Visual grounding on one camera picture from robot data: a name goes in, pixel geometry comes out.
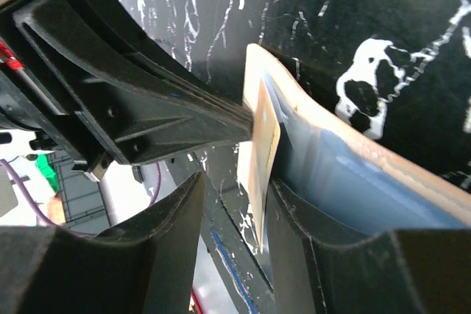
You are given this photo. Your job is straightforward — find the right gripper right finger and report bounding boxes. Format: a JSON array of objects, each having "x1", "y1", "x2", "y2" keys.
[{"x1": 266, "y1": 179, "x2": 470, "y2": 313}]

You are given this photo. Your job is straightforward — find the gold VIP card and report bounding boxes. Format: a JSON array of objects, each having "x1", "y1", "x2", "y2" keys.
[{"x1": 248, "y1": 80, "x2": 280, "y2": 252}]

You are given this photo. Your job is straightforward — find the beige leather card holder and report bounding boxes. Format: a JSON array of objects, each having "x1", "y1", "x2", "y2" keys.
[{"x1": 239, "y1": 43, "x2": 470, "y2": 226}]

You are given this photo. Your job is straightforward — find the blue plastic card sleeves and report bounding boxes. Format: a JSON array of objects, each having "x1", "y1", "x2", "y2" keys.
[{"x1": 263, "y1": 76, "x2": 468, "y2": 235}]

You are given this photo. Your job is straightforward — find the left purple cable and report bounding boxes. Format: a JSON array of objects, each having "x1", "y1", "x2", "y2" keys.
[{"x1": 0, "y1": 159, "x2": 163, "y2": 238}]

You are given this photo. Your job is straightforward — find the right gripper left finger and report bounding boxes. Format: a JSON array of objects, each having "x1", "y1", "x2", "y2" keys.
[{"x1": 1, "y1": 172, "x2": 205, "y2": 313}]

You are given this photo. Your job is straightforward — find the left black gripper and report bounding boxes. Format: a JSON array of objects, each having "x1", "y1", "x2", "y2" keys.
[{"x1": 1, "y1": 0, "x2": 253, "y2": 174}]

